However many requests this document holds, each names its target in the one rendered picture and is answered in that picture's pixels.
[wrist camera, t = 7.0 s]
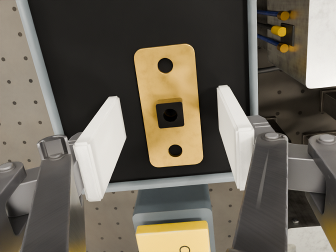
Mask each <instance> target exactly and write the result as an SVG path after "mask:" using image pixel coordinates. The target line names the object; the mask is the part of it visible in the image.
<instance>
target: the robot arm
mask: <svg viewBox="0 0 336 252"><path fill-rule="evenodd" d="M217 106H218V124H219V131H220V134H221V138H222V141H223V144H224V147H225V151H226V154H227V157H228V160H229V164H230V167H231V170H232V173H233V176H234V180H235V183H236V186H237V188H238V189H240V191H244V193H243V197H242V202H241V206H240V211H239V216H238V220H237V225H236V229H235V234H234V238H233V243H232V247H231V248H228V249H227V250H226V252H288V190H295V191H303V192H305V196H306V198H307V200H308V202H309V204H310V206H311V208H312V210H313V212H314V214H315V216H316V218H317V220H318V222H319V224H320V226H321V228H322V230H323V232H324V233H325V235H326V237H327V239H328V241H329V243H330V245H331V247H332V249H333V251H334V252H336V136H334V135H332V134H330V135H329V134H317V135H313V136H311V137H310V138H309V139H308V145H305V144H293V143H289V142H288V137H287V136H286V135H284V134H282V133H278V132H275V131H274V130H273V128H272V127H271V125H270V124H269V123H268V121H267V120H266V119H265V118H264V117H262V116H260V115H252V116H246V115H245V113H244V111H243V110H242V108H241V106H240V104H239V103H238V101H237V99H236V98H235V96H234V94H233V92H232V91H231V89H230V87H229V86H228V85H220V86H218V88H217ZM125 140H126V131H125V126H124V120H123V115H122V109H121V104H120V98H119V97H117V96H110V97H108V99H107V100H106V101H105V103H104V104H103V105H102V107H101V108H100V110H99V111H98V112H97V114H96V115H95V116H94V118H93V119H92V120H91V122H90V123H89V124H88V126H87V127H86V129H85V130H84V131H83V132H78V133H76V134H75V135H73V136H72V137H71V138H70V139H69V140H68V138H67V136H66V135H63V134H57V135H52V136H48V137H45V138H43V139H41V140H40V141H38V142H37V144H36V145H37V148H38V151H39V155H40V158H41V163H40V166H38V167H34V168H30V169H26V170H25V168H24V165H23V163H22V162H19V161H13V162H6V163H3V164H1V165H0V252H19V251H20V252H86V234H85V211H84V199H83V195H82V192H83V190H84V192H85V196H86V200H88V201H90V202H96V201H101V199H102V198H103V197H104V194H105V191H106V189H107V186H108V184H109V181H110V179H111V176H112V173H113V171H114V168H115V166H116V163H117V161H118V158H119V155H120V153H121V150H122V148H123V145H124V143H125Z"/></svg>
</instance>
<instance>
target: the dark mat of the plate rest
mask: <svg viewBox="0 0 336 252"><path fill-rule="evenodd" d="M27 1H28V5H29V9H30V12H31V16H32V19H33V23H34V27H35V30H36V34H37V38H38V41H39V45H40V48H41V52H42V56H43V59H44V63H45V66H46V70H47V74H48V77H49V81H50V84H51V88H52V92H53V95H54V99H55V103H56V106H57V110H58V113H59V117H60V121H61V124H62V128H63V131H64V135H65V136H66V137H67V140H68V141H69V139H70V138H71V137H72V136H74V135H75V134H77V133H80V132H83V131H84V130H85V129H86V127H87V126H88V125H89V123H90V122H91V121H92V119H93V118H94V117H95V115H96V114H97V112H98V111H99V110H100V108H101V107H102V106H103V104H104V103H105V102H106V100H107V99H108V98H109V97H115V96H117V97H118V98H119V101H120V106H121V112H122V117H123V123H124V128H125V134H126V139H125V142H124V144H123V147H122V150H121V152H120V155H119V157H118V160H117V162H116V165H115V167H114V170H113V173H112V175H111V178H110V180H109V183H118V182H129V181H141V180H152V179H163V178H174V177H185V176H196V175H208V174H219V173H230V172H232V169H231V166H230V162H229V159H228V156H227V153H226V150H225V146H224V143H223V140H222V137H221V133H220V130H219V115H218V97H217V88H218V87H219V86H224V85H227V86H228V87H229V88H230V89H231V91H232V93H233V94H234V96H235V98H236V100H237V101H238V103H239V105H240V106H241V108H242V110H243V112H244V113H245V115H246V116H250V93H249V54H248V15H247V0H27ZM177 44H189V45H191V46H192V47H193V49H194V53H195V66H196V78H197V90H198V103H199V115H200V127H201V140H202V152H203V159H202V161H201V162H200V163H198V164H189V165H177V166H165V167H155V166H153V165H152V164H151V162H150V157H149V151H148V144H147V138H146V131H145V125H144V119H143V112H142V106H141V99H140V93H139V87H138V80H137V74H136V67H135V61H134V56H135V53H136V52H137V51H138V50H139V49H142V48H151V47H160V46H169V45H177Z"/></svg>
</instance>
